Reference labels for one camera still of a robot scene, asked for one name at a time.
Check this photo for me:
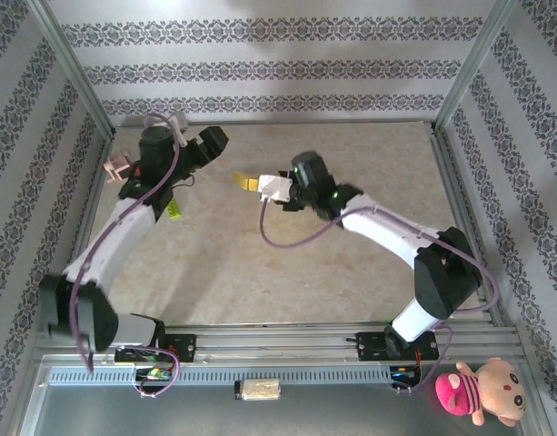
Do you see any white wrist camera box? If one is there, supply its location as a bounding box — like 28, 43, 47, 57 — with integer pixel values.
257, 173, 294, 204
168, 113, 191, 147

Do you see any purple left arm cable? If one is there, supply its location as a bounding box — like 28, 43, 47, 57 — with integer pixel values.
70, 113, 182, 400

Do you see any grey metal shelf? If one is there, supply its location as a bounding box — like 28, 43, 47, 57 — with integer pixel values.
16, 353, 545, 436

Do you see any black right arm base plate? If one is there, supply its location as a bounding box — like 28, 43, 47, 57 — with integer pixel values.
356, 330, 441, 363

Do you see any small pink toy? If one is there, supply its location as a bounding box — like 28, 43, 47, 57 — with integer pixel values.
102, 151, 133, 184

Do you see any small circuit board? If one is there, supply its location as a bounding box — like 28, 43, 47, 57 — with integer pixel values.
134, 366, 173, 382
391, 364, 421, 382

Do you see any aluminium front rail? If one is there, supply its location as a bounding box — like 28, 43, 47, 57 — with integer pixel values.
32, 320, 527, 367

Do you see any grey slotted cable duct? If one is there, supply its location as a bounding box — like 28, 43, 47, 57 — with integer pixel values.
45, 366, 424, 387

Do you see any white and yellow paper box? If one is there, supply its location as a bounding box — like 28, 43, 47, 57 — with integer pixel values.
232, 171, 262, 193

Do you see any beige and pink plush toy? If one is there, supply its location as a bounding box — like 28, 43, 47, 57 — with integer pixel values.
434, 356, 530, 427

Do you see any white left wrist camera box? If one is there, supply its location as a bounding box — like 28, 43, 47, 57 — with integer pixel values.
168, 113, 191, 147

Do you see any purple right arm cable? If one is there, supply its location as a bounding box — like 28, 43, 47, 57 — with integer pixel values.
258, 199, 500, 396

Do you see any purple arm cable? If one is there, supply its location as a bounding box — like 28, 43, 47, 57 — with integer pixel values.
70, 113, 182, 400
258, 199, 500, 396

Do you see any aluminium frame post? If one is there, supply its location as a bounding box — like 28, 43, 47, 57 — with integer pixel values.
433, 0, 521, 134
25, 0, 116, 137

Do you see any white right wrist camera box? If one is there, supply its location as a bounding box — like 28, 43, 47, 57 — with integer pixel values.
257, 173, 294, 204

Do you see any aluminium side rail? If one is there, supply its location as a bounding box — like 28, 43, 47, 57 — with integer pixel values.
428, 122, 507, 327
49, 129, 116, 332

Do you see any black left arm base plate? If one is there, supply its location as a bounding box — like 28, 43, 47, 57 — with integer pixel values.
114, 332, 198, 365

